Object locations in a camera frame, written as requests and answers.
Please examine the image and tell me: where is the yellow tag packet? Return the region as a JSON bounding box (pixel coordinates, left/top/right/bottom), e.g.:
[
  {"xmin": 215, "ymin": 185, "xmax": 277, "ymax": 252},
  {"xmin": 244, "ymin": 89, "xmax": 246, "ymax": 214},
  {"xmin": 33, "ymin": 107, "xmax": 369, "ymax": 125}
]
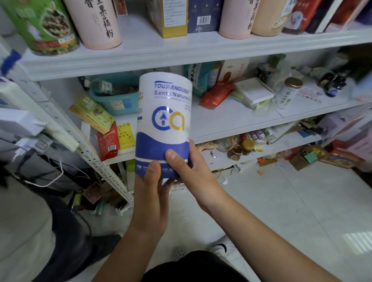
[{"xmin": 116, "ymin": 122, "xmax": 136, "ymax": 152}]

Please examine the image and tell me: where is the yellow box white label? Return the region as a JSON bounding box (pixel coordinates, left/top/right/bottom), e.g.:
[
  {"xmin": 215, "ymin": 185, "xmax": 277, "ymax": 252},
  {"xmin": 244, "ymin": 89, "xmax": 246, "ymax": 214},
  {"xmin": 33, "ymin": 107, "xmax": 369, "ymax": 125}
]
[{"xmin": 145, "ymin": 0, "xmax": 188, "ymax": 38}]

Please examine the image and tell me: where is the small pink canister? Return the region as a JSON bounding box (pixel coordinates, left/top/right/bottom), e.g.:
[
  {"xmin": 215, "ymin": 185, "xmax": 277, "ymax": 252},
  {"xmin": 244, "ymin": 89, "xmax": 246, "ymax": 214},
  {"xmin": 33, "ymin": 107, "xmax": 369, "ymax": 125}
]
[{"xmin": 63, "ymin": 0, "xmax": 123, "ymax": 50}]

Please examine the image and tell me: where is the blue tape strip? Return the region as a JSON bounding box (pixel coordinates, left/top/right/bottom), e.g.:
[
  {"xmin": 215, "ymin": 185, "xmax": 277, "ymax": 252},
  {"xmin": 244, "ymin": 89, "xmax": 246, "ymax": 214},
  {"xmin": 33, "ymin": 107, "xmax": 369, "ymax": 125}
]
[{"xmin": 0, "ymin": 49, "xmax": 22, "ymax": 76}]

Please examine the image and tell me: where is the clear green label nut jar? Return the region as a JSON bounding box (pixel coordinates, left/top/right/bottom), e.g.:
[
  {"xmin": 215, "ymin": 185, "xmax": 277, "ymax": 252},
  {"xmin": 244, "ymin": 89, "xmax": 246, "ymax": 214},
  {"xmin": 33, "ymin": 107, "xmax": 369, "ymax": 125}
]
[{"xmin": 0, "ymin": 0, "xmax": 80, "ymax": 56}]

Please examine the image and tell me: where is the person's right forearm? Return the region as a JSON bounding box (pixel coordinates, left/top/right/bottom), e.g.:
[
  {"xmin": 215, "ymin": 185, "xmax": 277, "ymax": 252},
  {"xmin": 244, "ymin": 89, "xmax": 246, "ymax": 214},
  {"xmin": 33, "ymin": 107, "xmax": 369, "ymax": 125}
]
[{"xmin": 200, "ymin": 192, "xmax": 344, "ymax": 282}]

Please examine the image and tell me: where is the pink cylinder canister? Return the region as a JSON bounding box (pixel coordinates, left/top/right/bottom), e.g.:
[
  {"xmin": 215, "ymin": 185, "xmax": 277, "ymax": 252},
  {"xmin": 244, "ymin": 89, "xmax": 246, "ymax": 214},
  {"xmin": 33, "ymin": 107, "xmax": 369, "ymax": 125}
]
[{"xmin": 219, "ymin": 0, "xmax": 260, "ymax": 40}]

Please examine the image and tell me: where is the person's left forearm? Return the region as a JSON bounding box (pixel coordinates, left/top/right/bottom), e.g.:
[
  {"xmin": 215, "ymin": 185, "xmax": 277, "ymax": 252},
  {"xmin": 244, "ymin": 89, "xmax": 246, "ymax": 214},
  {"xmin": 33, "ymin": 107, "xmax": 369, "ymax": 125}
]
[{"xmin": 93, "ymin": 224, "xmax": 164, "ymax": 282}]

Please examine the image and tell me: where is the white metal shelving unit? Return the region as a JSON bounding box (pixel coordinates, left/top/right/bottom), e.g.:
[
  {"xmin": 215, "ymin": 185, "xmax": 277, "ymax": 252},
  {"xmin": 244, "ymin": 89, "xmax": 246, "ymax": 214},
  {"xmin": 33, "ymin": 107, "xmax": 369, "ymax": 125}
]
[{"xmin": 0, "ymin": 0, "xmax": 372, "ymax": 207}]

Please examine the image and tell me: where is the white power strip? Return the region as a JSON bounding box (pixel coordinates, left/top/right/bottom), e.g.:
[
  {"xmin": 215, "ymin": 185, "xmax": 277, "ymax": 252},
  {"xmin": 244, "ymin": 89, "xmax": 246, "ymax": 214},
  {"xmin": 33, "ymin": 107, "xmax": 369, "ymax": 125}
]
[{"xmin": 0, "ymin": 78, "xmax": 79, "ymax": 152}]

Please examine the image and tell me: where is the person's right hand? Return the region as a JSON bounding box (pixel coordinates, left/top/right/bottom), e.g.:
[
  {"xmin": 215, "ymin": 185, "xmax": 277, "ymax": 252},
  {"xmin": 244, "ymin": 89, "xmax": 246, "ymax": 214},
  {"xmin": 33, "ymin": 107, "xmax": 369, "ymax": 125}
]
[{"xmin": 164, "ymin": 139, "xmax": 224, "ymax": 213}]

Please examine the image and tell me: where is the beige cylinder canister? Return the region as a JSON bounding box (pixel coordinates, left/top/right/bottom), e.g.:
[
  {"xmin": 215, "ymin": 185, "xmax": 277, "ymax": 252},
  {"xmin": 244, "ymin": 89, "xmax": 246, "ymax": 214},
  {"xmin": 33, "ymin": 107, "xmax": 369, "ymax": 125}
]
[{"xmin": 251, "ymin": 0, "xmax": 297, "ymax": 37}]

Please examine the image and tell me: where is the person's left hand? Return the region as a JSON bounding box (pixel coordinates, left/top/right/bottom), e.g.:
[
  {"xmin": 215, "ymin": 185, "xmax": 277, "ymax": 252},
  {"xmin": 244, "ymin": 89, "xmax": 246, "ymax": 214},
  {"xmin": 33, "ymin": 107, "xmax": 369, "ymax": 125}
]
[{"xmin": 131, "ymin": 160, "xmax": 172, "ymax": 233}]

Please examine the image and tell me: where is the person's white shoe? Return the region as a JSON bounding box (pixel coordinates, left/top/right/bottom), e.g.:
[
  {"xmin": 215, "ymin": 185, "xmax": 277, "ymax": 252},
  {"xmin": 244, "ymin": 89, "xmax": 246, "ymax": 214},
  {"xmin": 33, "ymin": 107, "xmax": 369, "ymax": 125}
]
[
  {"xmin": 172, "ymin": 247, "xmax": 189, "ymax": 262},
  {"xmin": 208, "ymin": 235, "xmax": 242, "ymax": 261}
]

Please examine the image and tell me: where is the white power adapter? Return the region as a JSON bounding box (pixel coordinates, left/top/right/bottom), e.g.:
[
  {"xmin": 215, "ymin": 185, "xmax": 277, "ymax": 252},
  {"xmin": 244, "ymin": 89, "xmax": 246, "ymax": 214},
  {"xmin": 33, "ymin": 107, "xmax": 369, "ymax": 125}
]
[{"xmin": 0, "ymin": 107, "xmax": 46, "ymax": 137}]

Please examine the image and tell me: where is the dark jar with lid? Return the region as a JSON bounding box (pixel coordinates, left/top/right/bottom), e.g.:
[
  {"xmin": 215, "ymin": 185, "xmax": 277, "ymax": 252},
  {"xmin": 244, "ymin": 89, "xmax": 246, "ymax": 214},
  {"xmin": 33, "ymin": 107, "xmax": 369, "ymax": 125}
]
[{"xmin": 257, "ymin": 63, "xmax": 279, "ymax": 85}]

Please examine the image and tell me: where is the dark blue moon box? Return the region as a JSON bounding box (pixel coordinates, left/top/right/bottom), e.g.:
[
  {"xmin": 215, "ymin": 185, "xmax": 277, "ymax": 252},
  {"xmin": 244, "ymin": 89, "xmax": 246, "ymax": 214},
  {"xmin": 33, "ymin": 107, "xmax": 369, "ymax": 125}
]
[{"xmin": 187, "ymin": 0, "xmax": 224, "ymax": 34}]

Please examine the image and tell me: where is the red snack packet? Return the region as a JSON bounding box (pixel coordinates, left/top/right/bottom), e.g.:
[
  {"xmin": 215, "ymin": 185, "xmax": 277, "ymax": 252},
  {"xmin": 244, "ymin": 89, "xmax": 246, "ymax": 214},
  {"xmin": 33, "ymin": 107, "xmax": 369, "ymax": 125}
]
[{"xmin": 96, "ymin": 121, "xmax": 121, "ymax": 162}]

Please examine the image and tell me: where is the red pouch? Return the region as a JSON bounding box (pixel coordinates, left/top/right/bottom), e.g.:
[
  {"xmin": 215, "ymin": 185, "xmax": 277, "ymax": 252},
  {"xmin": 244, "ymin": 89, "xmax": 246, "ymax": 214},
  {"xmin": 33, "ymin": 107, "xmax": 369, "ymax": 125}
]
[{"xmin": 200, "ymin": 81, "xmax": 236, "ymax": 110}]

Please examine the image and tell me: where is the white flat box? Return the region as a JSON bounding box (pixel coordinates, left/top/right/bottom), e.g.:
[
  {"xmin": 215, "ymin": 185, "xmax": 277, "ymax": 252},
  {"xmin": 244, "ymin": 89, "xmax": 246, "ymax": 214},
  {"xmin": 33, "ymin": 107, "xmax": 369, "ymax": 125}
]
[{"xmin": 234, "ymin": 77, "xmax": 275, "ymax": 107}]

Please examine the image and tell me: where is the brown carton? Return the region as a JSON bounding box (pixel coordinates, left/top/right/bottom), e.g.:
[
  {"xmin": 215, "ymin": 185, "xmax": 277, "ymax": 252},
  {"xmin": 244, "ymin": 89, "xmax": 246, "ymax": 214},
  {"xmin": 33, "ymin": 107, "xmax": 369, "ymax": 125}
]
[{"xmin": 289, "ymin": 148, "xmax": 319, "ymax": 170}]

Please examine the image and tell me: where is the green snack packet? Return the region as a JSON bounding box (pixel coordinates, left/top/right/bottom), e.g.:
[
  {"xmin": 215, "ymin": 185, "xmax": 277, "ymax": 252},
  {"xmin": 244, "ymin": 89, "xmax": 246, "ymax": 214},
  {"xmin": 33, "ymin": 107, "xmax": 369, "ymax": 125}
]
[{"xmin": 70, "ymin": 94, "xmax": 115, "ymax": 134}]

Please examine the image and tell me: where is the small dark bottle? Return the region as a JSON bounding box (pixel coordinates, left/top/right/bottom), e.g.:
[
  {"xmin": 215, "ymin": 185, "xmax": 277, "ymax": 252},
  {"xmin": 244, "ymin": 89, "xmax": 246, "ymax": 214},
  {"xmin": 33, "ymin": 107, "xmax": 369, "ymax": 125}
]
[
  {"xmin": 325, "ymin": 76, "xmax": 348, "ymax": 98},
  {"xmin": 318, "ymin": 71, "xmax": 333, "ymax": 88}
]

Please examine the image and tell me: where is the person's black clothing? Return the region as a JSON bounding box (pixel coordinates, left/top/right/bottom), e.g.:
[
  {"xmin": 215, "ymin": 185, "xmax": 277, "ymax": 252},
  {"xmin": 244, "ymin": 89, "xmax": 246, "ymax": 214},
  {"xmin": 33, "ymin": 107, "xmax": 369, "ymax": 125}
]
[{"xmin": 142, "ymin": 251, "xmax": 251, "ymax": 282}]

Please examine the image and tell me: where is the white box brown print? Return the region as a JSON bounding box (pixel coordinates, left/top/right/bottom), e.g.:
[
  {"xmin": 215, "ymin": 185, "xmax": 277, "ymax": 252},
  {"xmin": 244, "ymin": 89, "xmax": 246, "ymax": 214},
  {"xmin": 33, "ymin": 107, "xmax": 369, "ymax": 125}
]
[{"xmin": 218, "ymin": 57, "xmax": 251, "ymax": 85}]

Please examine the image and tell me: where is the teal plastic basket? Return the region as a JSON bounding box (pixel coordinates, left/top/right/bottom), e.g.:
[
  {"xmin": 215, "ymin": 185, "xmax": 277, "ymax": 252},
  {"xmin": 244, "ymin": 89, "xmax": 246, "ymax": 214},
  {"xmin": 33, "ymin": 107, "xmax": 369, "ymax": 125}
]
[{"xmin": 87, "ymin": 72, "xmax": 141, "ymax": 116}]

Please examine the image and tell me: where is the black box white edge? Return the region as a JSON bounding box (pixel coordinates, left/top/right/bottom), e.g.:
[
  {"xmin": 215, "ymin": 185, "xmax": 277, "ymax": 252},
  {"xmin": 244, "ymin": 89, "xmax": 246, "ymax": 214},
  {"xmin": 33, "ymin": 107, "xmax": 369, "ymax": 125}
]
[{"xmin": 305, "ymin": 0, "xmax": 344, "ymax": 34}]

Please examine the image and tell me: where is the white and blue canister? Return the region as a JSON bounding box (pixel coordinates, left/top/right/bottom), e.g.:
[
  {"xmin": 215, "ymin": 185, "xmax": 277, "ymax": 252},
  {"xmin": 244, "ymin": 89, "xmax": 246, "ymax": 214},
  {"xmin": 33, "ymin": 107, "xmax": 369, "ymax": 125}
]
[{"xmin": 135, "ymin": 71, "xmax": 193, "ymax": 179}]

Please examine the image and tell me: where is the teal pouch bag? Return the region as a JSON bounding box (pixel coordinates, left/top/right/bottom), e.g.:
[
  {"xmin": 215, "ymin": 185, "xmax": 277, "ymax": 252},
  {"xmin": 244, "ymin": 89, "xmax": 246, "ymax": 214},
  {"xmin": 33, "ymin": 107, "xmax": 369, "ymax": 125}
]
[{"xmin": 186, "ymin": 61, "xmax": 222, "ymax": 98}]

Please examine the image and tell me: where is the red canister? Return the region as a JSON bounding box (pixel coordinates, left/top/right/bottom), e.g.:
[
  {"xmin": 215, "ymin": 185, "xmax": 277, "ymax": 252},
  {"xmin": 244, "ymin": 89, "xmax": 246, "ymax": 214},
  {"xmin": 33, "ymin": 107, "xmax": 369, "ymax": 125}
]
[{"xmin": 283, "ymin": 0, "xmax": 323, "ymax": 36}]

